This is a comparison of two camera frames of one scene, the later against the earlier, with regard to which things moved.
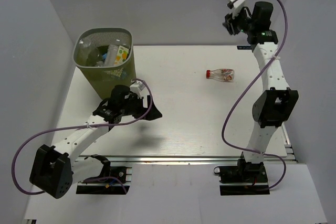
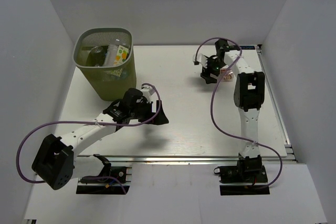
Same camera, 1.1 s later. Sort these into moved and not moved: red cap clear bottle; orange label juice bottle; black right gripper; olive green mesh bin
Moved: black right gripper
Not moved: orange label juice bottle; olive green mesh bin; red cap clear bottle
